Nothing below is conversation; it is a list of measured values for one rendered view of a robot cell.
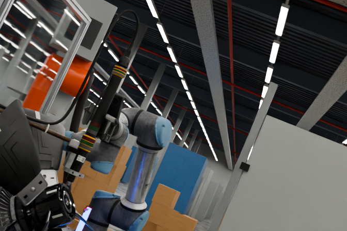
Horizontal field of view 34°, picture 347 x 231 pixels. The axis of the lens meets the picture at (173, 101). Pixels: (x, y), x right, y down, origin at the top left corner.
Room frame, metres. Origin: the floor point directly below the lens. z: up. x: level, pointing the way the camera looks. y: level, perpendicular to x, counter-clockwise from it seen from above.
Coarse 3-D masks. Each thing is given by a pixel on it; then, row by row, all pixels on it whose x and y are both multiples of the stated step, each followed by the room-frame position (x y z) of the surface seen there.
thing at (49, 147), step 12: (24, 108) 1.85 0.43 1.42; (48, 120) 1.90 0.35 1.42; (36, 132) 1.83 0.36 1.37; (60, 132) 1.91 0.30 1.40; (36, 144) 1.80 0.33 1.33; (48, 144) 1.82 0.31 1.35; (60, 144) 1.87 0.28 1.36; (48, 156) 1.80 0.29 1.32; (60, 156) 1.83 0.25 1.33; (48, 168) 1.77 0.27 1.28
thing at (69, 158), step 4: (72, 140) 1.78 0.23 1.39; (68, 144) 1.78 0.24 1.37; (72, 144) 1.78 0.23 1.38; (76, 144) 1.78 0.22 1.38; (68, 148) 1.78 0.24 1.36; (72, 148) 1.77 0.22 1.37; (76, 148) 1.79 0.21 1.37; (68, 152) 1.81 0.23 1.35; (72, 152) 1.78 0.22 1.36; (76, 152) 1.78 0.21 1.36; (68, 156) 1.79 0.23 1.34; (72, 156) 1.78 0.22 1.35; (68, 160) 1.78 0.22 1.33; (72, 160) 1.79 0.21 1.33; (64, 164) 1.79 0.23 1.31; (68, 164) 1.78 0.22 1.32; (64, 168) 1.79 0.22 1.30; (68, 168) 1.78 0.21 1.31; (68, 172) 1.78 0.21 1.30; (72, 172) 1.77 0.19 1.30; (76, 172) 1.78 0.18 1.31; (80, 176) 1.79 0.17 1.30
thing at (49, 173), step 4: (40, 172) 1.76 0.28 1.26; (44, 172) 1.77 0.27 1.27; (48, 172) 1.77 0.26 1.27; (52, 172) 1.78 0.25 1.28; (56, 172) 1.78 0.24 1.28; (48, 176) 1.76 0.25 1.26; (52, 176) 1.77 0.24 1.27; (56, 176) 1.77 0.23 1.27; (48, 180) 1.75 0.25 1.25; (52, 180) 1.76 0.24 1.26; (56, 180) 1.77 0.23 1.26; (48, 184) 1.75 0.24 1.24; (52, 184) 1.75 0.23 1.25
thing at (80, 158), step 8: (128, 48) 1.80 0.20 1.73; (128, 56) 1.80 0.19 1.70; (120, 64) 1.83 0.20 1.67; (128, 64) 1.80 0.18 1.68; (80, 152) 1.79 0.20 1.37; (88, 152) 1.81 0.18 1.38; (80, 160) 1.79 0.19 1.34; (72, 168) 1.79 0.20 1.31; (80, 168) 1.80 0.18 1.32; (72, 176) 1.80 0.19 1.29
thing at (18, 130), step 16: (16, 112) 1.53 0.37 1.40; (0, 128) 1.49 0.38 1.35; (16, 128) 1.53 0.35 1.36; (0, 144) 1.50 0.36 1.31; (16, 144) 1.54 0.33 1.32; (32, 144) 1.59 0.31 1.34; (0, 160) 1.51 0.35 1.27; (16, 160) 1.55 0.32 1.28; (32, 160) 1.60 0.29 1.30; (0, 176) 1.53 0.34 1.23; (16, 176) 1.58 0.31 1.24; (32, 176) 1.62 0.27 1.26; (16, 192) 1.60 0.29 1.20
